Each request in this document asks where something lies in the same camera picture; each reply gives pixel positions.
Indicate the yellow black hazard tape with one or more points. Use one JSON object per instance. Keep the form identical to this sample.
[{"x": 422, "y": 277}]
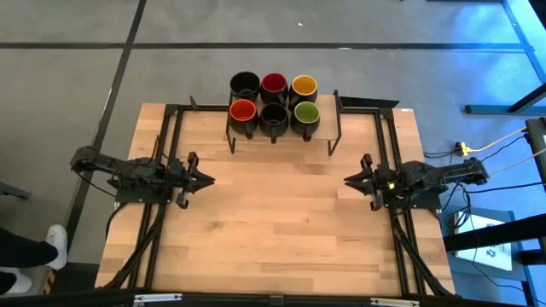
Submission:
[{"x": 50, "y": 283}]

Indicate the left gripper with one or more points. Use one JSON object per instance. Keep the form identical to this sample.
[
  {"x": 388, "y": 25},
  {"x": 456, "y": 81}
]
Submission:
[{"x": 185, "y": 198}]

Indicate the black crossbar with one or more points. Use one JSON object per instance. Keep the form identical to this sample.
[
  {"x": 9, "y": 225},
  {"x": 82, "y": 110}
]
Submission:
[{"x": 213, "y": 303}]

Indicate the white box with logo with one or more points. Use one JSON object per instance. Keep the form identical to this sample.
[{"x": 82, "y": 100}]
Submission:
[{"x": 486, "y": 256}]

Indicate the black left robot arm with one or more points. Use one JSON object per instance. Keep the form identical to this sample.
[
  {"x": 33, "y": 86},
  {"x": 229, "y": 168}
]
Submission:
[{"x": 128, "y": 170}]

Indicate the black mug orange inside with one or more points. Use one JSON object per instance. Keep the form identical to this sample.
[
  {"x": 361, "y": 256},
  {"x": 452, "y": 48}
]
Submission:
[{"x": 243, "y": 111}]

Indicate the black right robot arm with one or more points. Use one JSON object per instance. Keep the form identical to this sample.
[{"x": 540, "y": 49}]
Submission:
[{"x": 443, "y": 172}]

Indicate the black beam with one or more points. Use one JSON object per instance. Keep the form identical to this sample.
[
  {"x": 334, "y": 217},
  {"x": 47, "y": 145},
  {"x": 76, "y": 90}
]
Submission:
[{"x": 490, "y": 233}]

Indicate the black mug yellow inside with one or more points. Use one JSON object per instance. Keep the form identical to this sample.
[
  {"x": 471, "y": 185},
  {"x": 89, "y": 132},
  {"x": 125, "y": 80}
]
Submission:
[{"x": 304, "y": 85}]

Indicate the black mug red inside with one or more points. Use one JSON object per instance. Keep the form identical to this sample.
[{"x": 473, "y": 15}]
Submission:
[{"x": 274, "y": 83}]

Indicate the grey chair leg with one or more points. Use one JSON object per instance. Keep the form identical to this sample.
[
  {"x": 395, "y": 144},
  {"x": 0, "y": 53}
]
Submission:
[{"x": 15, "y": 191}]

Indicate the metal desk frame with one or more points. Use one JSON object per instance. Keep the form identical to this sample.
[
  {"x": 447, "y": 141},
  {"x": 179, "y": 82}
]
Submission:
[{"x": 490, "y": 109}]

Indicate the yellow power plug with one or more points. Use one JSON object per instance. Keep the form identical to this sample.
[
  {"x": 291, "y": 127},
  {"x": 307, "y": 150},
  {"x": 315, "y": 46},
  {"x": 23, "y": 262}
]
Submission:
[{"x": 462, "y": 149}]

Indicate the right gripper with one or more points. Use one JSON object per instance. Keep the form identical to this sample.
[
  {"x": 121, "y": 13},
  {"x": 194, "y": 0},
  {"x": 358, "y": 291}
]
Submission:
[{"x": 375, "y": 181}]

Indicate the silver bracket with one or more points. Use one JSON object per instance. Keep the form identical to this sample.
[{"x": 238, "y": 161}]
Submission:
[
  {"x": 394, "y": 302},
  {"x": 158, "y": 297}
]

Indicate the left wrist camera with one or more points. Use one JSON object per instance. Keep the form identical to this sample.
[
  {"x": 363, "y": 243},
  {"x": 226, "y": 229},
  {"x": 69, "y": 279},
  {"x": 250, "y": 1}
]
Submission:
[{"x": 170, "y": 175}]

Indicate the black mug green inside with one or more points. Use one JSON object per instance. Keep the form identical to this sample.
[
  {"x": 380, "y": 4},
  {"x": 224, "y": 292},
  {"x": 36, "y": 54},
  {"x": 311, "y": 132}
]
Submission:
[{"x": 307, "y": 113}]

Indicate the wooden shelf black metal legs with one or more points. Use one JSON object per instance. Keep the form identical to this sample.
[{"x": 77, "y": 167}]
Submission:
[{"x": 327, "y": 128}]

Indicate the black post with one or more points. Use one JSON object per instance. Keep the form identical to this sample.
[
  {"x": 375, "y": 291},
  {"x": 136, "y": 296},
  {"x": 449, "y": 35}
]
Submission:
[{"x": 537, "y": 140}]

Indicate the person's foot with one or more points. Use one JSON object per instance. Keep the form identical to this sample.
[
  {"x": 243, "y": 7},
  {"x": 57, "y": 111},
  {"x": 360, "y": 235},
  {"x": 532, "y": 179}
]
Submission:
[
  {"x": 57, "y": 243},
  {"x": 19, "y": 282}
]

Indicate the person's leg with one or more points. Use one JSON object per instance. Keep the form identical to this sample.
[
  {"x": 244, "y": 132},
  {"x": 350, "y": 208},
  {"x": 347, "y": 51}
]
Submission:
[
  {"x": 5, "y": 281},
  {"x": 25, "y": 251}
]

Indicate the black extrusion table frame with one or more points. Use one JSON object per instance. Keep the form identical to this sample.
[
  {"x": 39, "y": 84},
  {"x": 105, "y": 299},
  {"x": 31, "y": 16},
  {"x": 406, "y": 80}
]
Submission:
[{"x": 362, "y": 111}]

